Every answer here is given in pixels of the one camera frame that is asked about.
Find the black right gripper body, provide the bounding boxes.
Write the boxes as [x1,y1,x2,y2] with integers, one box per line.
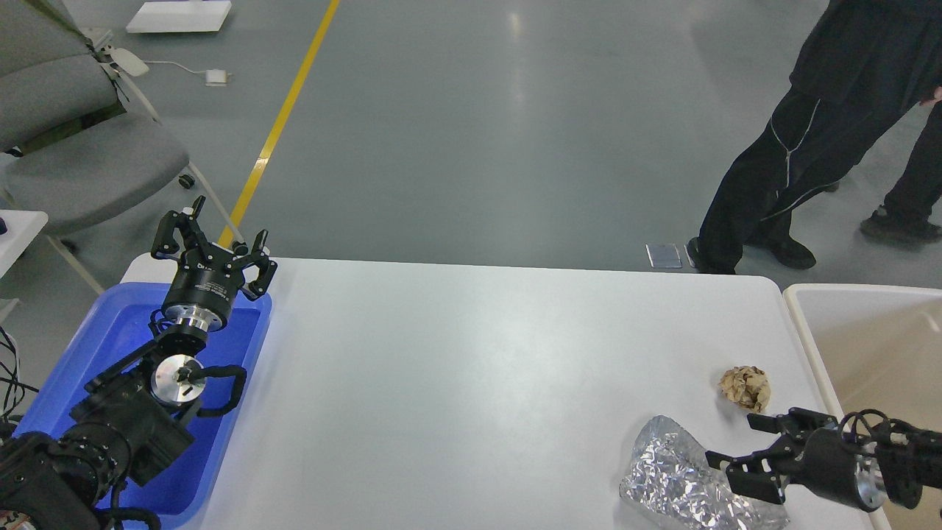
[791,429,888,512]

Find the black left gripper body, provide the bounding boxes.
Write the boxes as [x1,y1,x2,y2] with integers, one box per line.
[161,251,244,331]

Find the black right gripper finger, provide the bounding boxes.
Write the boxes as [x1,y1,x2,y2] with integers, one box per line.
[747,407,839,442]
[704,440,803,504]

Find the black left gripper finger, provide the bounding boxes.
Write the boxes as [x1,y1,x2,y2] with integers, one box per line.
[238,230,278,301]
[150,196,210,261]

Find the aluminium foil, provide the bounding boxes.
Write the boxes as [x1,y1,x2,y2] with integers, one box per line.
[619,415,791,529]

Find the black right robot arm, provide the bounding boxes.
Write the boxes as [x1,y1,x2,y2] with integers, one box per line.
[704,407,941,513]

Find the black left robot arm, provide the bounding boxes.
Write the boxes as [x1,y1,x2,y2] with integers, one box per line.
[1,196,278,529]

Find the crumpled brown paper ball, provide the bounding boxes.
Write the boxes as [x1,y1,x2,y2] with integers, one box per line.
[718,366,771,414]

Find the blue plastic bin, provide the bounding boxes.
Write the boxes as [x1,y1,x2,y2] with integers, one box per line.
[2,283,272,529]

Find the beige plastic bin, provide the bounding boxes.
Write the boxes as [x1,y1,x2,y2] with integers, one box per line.
[783,283,942,530]

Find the grey office chair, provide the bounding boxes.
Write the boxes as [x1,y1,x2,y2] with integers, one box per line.
[1,1,215,293]

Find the white side table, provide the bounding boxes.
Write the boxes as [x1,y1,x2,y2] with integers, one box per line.
[1,209,49,278]

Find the left transparent floor plate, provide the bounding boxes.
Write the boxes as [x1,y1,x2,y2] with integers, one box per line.
[645,244,684,269]

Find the white flat board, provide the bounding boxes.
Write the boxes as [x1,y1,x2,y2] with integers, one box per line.
[125,1,233,34]

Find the person in black clothes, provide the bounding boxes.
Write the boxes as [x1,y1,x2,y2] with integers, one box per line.
[687,1,940,275]

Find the white power adapter with cable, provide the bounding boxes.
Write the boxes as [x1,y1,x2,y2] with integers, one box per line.
[144,60,231,87]

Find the black cable bundle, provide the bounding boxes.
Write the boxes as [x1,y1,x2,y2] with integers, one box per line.
[0,324,39,435]

